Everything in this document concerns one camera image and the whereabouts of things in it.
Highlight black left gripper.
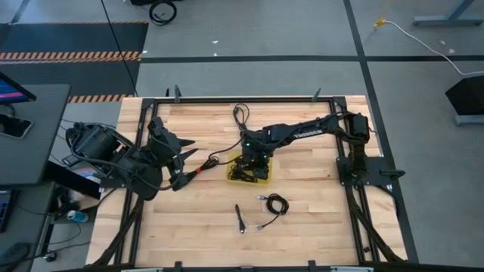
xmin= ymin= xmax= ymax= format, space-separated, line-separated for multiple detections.
xmin=147 ymin=116 xmax=200 ymax=192

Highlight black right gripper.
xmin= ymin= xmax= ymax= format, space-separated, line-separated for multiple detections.
xmin=237 ymin=130 xmax=274 ymax=181

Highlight black cable with red tie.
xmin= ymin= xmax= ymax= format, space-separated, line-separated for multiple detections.
xmin=184 ymin=155 xmax=220 ymax=183

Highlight black USB-C cable bundle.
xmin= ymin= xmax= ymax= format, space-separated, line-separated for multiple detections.
xmin=228 ymin=158 xmax=260 ymax=182
xmin=228 ymin=160 xmax=258 ymax=182

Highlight black looped USB-C cable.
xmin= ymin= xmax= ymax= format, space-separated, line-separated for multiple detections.
xmin=232 ymin=103 xmax=251 ymax=133

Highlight translucent yellow plastic tray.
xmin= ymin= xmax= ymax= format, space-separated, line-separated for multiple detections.
xmin=225 ymin=150 xmax=274 ymax=186

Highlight black cable grey plugs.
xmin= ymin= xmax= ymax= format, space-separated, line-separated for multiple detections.
xmin=256 ymin=193 xmax=290 ymax=231

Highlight short black USB cable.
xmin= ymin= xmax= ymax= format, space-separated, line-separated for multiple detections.
xmin=234 ymin=203 xmax=247 ymax=234

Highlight blue capped water bottle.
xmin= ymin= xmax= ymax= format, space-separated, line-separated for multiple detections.
xmin=66 ymin=209 xmax=90 ymax=224

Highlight grey side desk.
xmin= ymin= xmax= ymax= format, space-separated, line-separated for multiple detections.
xmin=0 ymin=83 xmax=71 ymax=186

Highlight black mat with hazard stripes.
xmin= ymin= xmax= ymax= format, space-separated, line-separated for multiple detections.
xmin=0 ymin=20 xmax=149 ymax=104

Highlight black smartphone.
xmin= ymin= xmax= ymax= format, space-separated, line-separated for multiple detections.
xmin=0 ymin=112 xmax=34 ymax=140

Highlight computer monitor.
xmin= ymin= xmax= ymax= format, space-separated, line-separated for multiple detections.
xmin=0 ymin=71 xmax=38 ymax=106

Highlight black box on grey stand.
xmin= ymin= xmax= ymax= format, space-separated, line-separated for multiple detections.
xmin=445 ymin=74 xmax=484 ymax=127

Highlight grey metal desk leg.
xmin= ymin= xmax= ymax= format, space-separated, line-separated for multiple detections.
xmin=411 ymin=0 xmax=484 ymax=27

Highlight black metal table frame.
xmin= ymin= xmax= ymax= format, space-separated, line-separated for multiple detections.
xmin=90 ymin=88 xmax=420 ymax=272

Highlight long thin black cable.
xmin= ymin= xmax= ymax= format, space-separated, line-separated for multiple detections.
xmin=100 ymin=0 xmax=138 ymax=96

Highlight coiled black floor cable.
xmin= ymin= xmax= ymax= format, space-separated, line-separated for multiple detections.
xmin=147 ymin=0 xmax=178 ymax=27

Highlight yellow power cord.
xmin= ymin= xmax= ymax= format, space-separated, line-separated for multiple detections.
xmin=373 ymin=0 xmax=391 ymax=30

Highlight white floor cable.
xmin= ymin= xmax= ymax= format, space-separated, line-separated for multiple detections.
xmin=383 ymin=20 xmax=484 ymax=76

